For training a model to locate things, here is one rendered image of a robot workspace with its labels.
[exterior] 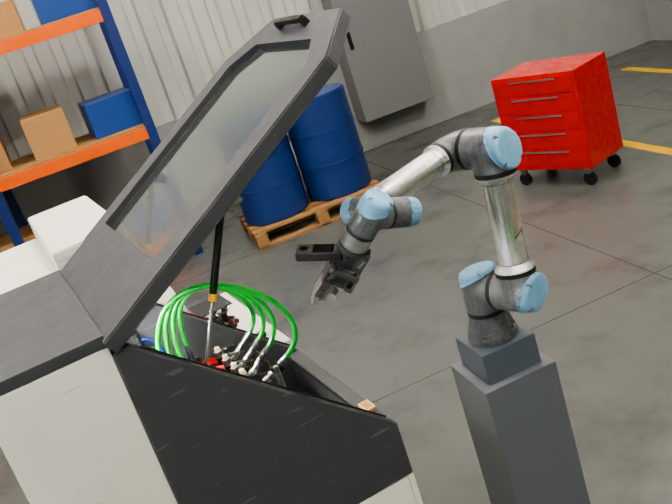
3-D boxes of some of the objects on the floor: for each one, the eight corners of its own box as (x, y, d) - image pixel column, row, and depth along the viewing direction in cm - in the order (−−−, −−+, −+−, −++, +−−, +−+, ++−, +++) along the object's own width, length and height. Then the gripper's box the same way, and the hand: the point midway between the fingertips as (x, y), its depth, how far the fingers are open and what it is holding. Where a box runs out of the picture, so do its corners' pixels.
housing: (314, 811, 231) (103, 334, 182) (221, 878, 222) (-29, 394, 173) (179, 555, 355) (32, 230, 306) (116, 591, 346) (-47, 262, 297)
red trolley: (515, 188, 656) (489, 81, 628) (547, 166, 683) (523, 62, 654) (595, 188, 604) (571, 71, 576) (627, 163, 630) (605, 51, 602)
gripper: (370, 263, 203) (333, 323, 215) (372, 242, 211) (337, 301, 223) (337, 250, 202) (302, 311, 214) (340, 229, 209) (307, 289, 221)
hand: (312, 298), depth 217 cm, fingers closed
